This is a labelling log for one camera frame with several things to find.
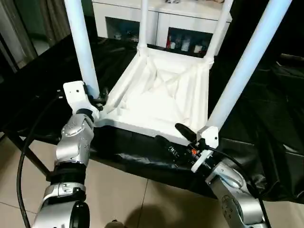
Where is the white plastic table top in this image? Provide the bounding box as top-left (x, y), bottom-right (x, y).
top-left (94, 45), bottom-right (215, 147)

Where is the white plastic table leg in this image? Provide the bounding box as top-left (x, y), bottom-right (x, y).
top-left (138, 0), bottom-right (151, 52)
top-left (205, 0), bottom-right (235, 63)
top-left (207, 0), bottom-right (293, 134)
top-left (63, 0), bottom-right (101, 98)

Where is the black mat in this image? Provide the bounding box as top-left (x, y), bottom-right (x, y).
top-left (0, 35), bottom-right (304, 205)

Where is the grey curtain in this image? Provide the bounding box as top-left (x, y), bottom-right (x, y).
top-left (0, 0), bottom-right (72, 72)

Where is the black stand strut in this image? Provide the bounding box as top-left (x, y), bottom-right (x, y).
top-left (3, 132), bottom-right (52, 180)

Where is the white cabinet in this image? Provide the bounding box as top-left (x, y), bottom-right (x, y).
top-left (91, 0), bottom-right (233, 58)

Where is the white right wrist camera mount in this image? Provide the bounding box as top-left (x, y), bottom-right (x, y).
top-left (191, 125), bottom-right (219, 173)

